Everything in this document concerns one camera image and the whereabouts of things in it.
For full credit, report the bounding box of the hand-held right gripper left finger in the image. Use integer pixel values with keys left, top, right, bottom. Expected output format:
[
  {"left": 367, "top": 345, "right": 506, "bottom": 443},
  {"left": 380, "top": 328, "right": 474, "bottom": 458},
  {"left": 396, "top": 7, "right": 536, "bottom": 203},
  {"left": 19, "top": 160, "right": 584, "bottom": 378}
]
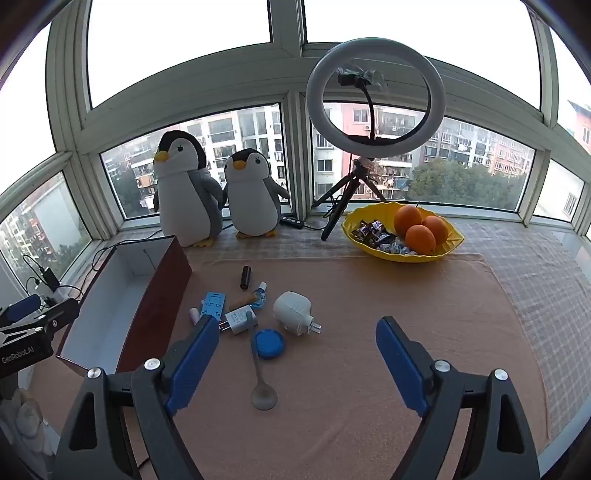
[{"left": 54, "top": 316, "right": 221, "bottom": 480}]

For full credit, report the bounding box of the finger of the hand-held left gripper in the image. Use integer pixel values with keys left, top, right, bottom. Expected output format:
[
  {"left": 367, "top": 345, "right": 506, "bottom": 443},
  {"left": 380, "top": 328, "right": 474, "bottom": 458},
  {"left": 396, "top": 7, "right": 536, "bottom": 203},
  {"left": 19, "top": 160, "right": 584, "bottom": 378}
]
[
  {"left": 0, "top": 295, "right": 40, "bottom": 326},
  {"left": 0, "top": 298, "right": 81, "bottom": 344}
]

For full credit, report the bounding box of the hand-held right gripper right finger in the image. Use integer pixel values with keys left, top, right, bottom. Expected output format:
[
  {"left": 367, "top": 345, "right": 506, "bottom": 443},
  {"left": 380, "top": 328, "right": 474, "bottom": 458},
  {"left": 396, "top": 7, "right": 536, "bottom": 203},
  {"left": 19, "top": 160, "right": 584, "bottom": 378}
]
[{"left": 375, "top": 316, "right": 541, "bottom": 480}]

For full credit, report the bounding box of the white charger plug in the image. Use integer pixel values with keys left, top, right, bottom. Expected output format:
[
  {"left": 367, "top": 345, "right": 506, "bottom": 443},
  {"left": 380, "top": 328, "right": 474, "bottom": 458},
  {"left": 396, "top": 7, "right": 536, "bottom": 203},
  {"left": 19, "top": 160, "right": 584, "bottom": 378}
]
[{"left": 218, "top": 309, "right": 258, "bottom": 335}]

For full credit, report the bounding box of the blue phone stand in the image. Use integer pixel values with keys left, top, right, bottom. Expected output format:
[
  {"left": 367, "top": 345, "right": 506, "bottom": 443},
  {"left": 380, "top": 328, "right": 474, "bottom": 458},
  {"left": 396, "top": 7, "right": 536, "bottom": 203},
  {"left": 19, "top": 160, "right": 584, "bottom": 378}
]
[{"left": 200, "top": 292, "right": 225, "bottom": 321}]

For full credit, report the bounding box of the red-brown box white inside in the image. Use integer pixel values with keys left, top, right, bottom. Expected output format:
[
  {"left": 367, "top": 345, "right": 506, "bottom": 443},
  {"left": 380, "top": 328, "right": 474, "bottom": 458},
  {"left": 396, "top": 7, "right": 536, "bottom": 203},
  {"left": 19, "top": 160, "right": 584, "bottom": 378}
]
[{"left": 56, "top": 235, "right": 192, "bottom": 377}]

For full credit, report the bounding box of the grey spoon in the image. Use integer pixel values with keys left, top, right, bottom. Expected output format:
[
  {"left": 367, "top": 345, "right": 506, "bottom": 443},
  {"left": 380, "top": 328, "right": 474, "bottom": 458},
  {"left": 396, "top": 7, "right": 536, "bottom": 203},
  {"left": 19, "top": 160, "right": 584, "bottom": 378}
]
[{"left": 250, "top": 330, "right": 279, "bottom": 411}]

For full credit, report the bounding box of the blue round tape measure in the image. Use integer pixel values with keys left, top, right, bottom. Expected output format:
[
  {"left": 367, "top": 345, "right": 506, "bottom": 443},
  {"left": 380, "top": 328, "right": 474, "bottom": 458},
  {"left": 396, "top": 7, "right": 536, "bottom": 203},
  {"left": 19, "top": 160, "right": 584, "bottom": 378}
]
[{"left": 255, "top": 328, "right": 288, "bottom": 361}]

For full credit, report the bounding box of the white round plug night light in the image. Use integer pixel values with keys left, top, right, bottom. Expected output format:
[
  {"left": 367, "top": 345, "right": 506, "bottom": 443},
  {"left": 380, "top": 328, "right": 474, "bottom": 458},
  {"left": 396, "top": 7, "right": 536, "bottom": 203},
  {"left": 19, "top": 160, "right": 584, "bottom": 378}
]
[{"left": 273, "top": 291, "right": 324, "bottom": 337}]

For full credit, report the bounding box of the white cloth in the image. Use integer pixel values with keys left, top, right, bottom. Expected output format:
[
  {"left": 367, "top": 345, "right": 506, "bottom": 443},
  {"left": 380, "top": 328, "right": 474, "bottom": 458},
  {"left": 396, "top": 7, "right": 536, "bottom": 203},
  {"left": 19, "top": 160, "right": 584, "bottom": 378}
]
[{"left": 0, "top": 388, "right": 49, "bottom": 462}]

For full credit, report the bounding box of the yellow plastic fruit bowl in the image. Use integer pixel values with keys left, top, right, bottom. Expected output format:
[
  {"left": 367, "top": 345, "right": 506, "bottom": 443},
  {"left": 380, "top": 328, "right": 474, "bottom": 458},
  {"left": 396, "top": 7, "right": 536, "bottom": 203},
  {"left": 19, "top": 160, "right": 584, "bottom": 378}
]
[{"left": 342, "top": 201, "right": 465, "bottom": 264}]

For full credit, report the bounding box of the pile of wrapped candies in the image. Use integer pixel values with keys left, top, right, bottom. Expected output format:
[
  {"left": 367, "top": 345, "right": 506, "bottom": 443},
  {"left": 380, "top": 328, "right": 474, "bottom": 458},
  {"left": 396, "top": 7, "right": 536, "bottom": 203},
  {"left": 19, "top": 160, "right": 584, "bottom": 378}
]
[{"left": 352, "top": 219, "right": 416, "bottom": 256}]

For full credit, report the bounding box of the large penguin plush toy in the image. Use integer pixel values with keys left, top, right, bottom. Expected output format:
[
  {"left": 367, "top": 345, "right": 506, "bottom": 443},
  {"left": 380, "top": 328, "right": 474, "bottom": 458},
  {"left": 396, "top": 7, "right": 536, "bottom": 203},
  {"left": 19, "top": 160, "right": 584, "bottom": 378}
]
[{"left": 152, "top": 130, "right": 227, "bottom": 247}]

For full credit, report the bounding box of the small penguin plush toy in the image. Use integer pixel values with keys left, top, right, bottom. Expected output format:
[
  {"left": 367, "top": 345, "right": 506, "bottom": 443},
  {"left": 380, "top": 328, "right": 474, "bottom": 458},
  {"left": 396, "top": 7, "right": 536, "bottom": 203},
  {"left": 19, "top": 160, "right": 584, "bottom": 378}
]
[{"left": 223, "top": 148, "right": 291, "bottom": 239}]

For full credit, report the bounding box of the black gooseneck phone holder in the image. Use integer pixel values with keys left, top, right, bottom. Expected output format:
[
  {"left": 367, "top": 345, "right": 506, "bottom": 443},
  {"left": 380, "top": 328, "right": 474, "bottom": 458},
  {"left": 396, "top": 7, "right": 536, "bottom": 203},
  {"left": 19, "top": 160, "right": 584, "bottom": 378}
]
[{"left": 337, "top": 67, "right": 386, "bottom": 144}]

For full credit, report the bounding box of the black charger cable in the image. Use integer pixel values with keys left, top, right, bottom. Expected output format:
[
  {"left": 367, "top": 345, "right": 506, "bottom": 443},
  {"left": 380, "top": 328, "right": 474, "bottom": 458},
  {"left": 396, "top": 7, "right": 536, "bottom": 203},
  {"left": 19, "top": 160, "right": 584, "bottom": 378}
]
[{"left": 21, "top": 253, "right": 51, "bottom": 289}]

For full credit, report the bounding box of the long black cable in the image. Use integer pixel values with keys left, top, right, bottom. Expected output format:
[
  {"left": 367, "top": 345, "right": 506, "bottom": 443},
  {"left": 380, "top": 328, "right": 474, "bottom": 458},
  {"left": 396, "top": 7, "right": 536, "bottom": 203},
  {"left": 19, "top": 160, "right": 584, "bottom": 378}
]
[{"left": 81, "top": 233, "right": 176, "bottom": 296}]

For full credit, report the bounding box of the black ring light cable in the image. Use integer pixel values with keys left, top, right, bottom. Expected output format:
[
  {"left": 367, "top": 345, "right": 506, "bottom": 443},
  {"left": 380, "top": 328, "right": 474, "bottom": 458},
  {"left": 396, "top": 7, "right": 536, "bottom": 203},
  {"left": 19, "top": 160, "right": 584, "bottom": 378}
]
[{"left": 302, "top": 205, "right": 334, "bottom": 230}]

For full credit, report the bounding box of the white ring light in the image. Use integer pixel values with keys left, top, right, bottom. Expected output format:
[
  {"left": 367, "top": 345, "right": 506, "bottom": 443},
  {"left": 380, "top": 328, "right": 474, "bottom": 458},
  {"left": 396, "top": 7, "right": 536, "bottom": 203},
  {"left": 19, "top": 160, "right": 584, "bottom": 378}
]
[{"left": 307, "top": 38, "right": 446, "bottom": 160}]

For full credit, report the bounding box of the white window frame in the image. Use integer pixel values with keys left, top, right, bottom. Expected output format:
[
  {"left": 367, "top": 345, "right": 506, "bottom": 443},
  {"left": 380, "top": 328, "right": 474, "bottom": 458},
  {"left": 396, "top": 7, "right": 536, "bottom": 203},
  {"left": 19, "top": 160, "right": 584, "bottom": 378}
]
[{"left": 0, "top": 0, "right": 591, "bottom": 259}]

